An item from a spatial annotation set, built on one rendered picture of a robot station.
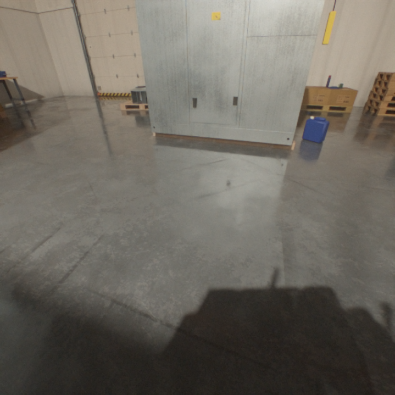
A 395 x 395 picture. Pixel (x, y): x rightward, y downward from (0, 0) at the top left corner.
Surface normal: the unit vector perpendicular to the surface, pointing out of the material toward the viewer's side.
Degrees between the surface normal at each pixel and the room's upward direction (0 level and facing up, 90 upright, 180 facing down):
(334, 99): 90
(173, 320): 0
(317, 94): 90
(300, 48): 90
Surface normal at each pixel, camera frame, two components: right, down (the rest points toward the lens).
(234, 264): -0.01, -0.83
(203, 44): -0.33, 0.53
